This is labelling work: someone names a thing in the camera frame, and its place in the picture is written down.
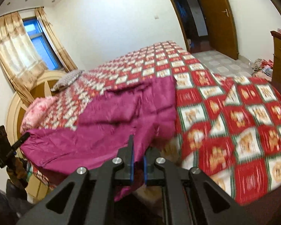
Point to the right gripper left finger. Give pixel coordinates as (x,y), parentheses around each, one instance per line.
(125,172)

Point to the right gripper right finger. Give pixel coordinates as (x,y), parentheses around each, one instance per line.
(153,170)

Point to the magenta down jacket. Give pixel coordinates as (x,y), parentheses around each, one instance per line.
(145,111)

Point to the clothes pile on floor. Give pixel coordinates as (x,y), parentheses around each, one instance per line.
(263,69)

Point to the pink floral pillow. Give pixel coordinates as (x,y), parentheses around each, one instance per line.
(36,112)

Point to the cream wooden headboard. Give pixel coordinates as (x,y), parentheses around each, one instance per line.
(19,104)

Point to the beige floral curtain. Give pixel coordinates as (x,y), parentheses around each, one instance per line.
(18,56)

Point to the red checkered teddy bedspread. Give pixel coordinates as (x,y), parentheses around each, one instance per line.
(229,127)

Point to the grey patterned pillow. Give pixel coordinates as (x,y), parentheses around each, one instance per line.
(66,80)

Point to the blue window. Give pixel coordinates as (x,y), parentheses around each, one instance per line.
(41,44)

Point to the brown wooden door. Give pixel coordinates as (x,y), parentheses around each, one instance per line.
(220,26)

